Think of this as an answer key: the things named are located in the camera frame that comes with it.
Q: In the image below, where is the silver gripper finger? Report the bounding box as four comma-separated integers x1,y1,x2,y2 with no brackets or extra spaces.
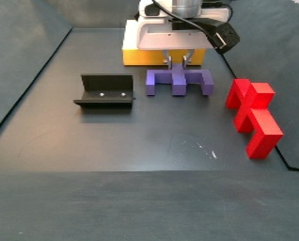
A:
181,49,194,68
161,50,172,70

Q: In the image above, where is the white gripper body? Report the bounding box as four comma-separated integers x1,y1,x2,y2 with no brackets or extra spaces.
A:
136,0,229,50

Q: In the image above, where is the purple comb-shaped block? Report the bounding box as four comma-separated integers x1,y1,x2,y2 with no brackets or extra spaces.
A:
145,64,214,96

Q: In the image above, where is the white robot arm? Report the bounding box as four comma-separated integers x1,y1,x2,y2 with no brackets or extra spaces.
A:
136,0,240,68

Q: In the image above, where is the yellow slotted board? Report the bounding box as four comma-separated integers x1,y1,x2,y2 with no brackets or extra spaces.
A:
121,20,205,66

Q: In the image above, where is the black angled fixture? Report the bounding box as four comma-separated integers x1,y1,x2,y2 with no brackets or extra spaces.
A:
73,73,134,108

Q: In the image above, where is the red comb-shaped block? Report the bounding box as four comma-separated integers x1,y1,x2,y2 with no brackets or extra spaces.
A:
225,79,284,159

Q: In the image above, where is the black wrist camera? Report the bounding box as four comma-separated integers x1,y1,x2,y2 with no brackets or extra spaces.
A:
172,18,240,55

